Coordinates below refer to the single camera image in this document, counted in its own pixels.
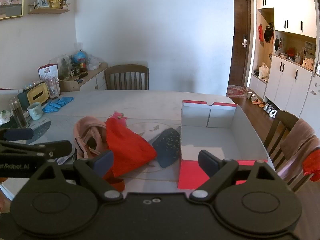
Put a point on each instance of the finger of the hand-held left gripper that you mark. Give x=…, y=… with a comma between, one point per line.
x=18, y=134
x=37, y=148

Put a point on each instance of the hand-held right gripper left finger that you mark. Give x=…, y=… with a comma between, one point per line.
x=105, y=160

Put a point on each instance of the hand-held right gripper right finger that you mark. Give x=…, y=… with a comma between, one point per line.
x=208, y=161

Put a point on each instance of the red cardboard box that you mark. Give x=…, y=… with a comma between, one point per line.
x=212, y=137

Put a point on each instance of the red cloth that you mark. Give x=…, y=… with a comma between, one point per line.
x=130, y=147

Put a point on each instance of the black dotted glove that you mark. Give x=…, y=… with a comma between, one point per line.
x=166, y=147

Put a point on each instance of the crumpled white bag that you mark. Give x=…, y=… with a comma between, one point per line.
x=5, y=117

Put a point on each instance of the pale green mug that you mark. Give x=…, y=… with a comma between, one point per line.
x=35, y=111

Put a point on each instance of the blue disposable glove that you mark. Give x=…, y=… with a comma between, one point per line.
x=51, y=108
x=65, y=101

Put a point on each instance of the yellow tissue box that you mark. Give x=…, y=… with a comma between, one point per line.
x=37, y=93

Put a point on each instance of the pink plush toy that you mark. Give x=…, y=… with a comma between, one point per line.
x=117, y=116

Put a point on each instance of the clear glass jar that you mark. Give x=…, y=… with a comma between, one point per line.
x=53, y=88

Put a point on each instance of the red printed carton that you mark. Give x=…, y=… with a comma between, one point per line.
x=47, y=72

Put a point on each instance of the wooden tray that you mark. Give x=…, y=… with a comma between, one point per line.
x=68, y=85

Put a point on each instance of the patterned rug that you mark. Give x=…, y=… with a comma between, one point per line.
x=236, y=92

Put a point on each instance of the wooden dining chair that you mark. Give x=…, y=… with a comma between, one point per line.
x=277, y=130
x=126, y=71

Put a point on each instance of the white slipper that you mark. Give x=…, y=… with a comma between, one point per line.
x=252, y=96

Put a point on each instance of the white sideboard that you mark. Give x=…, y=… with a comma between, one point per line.
x=97, y=80

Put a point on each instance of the pink towel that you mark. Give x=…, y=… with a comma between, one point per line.
x=297, y=140

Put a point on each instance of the dark sauce bottle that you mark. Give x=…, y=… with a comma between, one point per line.
x=83, y=66

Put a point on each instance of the clear plastic bag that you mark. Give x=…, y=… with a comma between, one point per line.
x=96, y=62

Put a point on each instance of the blue plastic bag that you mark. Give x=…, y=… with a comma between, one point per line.
x=80, y=56

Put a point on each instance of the red garment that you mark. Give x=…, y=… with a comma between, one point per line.
x=312, y=162

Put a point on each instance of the white tote bag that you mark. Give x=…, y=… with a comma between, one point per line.
x=263, y=72

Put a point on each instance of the brown door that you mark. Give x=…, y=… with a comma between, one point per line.
x=237, y=55

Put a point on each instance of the silver door lock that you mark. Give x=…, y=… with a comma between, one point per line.
x=244, y=41

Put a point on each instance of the red pot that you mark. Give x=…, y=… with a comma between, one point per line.
x=291, y=52

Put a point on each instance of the red hanging ornament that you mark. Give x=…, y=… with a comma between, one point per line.
x=260, y=33

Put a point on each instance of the black hanging cap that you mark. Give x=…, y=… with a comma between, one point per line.
x=268, y=32

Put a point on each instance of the wooden wall shelf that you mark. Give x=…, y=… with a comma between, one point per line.
x=48, y=11

